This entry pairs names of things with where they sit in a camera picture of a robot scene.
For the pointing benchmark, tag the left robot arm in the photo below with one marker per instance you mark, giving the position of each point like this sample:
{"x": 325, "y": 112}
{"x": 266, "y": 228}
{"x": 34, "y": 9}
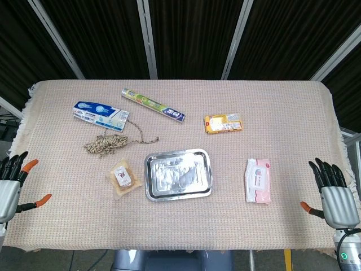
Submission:
{"x": 1, "y": 228}

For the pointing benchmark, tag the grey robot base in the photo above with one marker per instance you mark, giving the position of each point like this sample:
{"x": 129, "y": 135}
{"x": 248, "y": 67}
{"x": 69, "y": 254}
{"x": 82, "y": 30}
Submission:
{"x": 172, "y": 260}

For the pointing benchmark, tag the stainless steel tray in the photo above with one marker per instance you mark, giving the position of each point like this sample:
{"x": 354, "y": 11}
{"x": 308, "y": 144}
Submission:
{"x": 178, "y": 175}

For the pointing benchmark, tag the pink wet wipes pack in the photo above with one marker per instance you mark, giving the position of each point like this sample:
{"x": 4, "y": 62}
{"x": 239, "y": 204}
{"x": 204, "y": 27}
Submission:
{"x": 258, "y": 181}

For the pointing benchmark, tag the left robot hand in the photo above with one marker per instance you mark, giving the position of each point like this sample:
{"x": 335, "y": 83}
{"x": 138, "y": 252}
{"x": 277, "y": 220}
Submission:
{"x": 8, "y": 189}

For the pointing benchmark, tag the small clear snack bag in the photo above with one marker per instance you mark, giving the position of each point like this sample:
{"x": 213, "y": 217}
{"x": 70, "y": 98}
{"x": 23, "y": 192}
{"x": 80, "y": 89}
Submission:
{"x": 123, "y": 178}

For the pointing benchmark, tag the beige woven tablecloth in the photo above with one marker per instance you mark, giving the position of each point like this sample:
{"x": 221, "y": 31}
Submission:
{"x": 180, "y": 214}

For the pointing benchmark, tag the cling film roll box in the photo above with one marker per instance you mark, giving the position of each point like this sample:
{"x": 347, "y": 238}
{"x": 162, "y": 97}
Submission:
{"x": 153, "y": 105}

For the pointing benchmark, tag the yellow snack box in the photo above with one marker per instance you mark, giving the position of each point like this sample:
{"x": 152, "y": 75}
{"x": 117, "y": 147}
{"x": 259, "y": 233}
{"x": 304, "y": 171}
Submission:
{"x": 223, "y": 123}

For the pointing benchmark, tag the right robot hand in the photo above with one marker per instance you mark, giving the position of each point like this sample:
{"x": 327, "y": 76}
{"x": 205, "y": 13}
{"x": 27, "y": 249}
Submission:
{"x": 337, "y": 202}

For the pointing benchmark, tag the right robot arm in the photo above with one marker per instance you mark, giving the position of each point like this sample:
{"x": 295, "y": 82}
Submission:
{"x": 348, "y": 248}

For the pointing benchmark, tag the blue white toothpaste box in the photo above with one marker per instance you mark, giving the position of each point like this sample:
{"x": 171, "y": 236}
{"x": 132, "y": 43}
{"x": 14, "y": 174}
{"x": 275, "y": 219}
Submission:
{"x": 101, "y": 115}

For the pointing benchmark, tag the grey partition frame post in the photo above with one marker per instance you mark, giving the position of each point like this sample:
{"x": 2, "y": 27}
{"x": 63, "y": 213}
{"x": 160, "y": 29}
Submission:
{"x": 335, "y": 56}
{"x": 147, "y": 39}
{"x": 56, "y": 39}
{"x": 237, "y": 39}

